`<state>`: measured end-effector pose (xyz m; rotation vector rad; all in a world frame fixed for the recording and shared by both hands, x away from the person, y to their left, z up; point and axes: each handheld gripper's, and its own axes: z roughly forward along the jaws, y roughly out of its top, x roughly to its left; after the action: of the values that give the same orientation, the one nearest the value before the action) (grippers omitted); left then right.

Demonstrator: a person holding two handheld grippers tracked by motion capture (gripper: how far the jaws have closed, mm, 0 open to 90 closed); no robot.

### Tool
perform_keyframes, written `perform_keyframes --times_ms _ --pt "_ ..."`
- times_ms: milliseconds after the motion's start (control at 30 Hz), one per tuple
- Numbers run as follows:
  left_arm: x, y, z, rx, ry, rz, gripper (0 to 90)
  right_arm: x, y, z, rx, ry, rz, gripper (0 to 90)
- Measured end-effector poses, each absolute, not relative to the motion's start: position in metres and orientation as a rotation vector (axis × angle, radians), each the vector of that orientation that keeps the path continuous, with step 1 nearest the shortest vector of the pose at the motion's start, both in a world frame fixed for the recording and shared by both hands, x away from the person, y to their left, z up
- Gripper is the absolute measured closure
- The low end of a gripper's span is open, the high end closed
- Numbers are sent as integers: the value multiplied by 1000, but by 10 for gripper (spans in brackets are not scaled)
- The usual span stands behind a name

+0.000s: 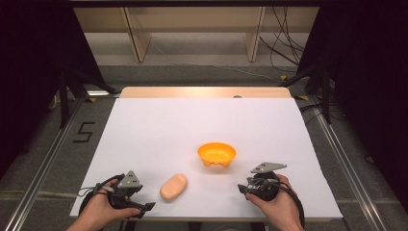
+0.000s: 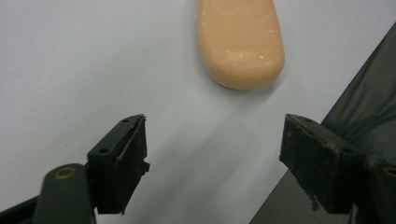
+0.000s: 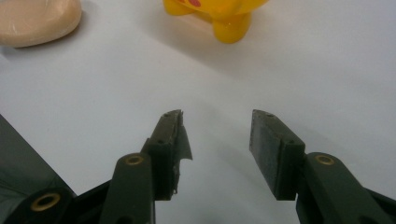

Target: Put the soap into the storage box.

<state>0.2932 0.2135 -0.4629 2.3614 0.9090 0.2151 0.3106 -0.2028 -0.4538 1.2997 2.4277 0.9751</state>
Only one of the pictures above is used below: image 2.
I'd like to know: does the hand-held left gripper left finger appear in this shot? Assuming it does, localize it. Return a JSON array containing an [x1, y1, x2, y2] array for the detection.
[[86, 113, 151, 216]]

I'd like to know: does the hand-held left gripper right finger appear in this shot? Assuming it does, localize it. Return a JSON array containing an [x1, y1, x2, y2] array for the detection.
[[278, 113, 372, 215]]

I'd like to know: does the orange soap bar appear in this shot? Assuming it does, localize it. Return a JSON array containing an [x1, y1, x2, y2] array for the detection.
[[197, 0, 286, 91]]

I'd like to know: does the dark cloth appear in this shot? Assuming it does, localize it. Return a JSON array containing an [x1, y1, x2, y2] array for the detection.
[[320, 21, 396, 166]]

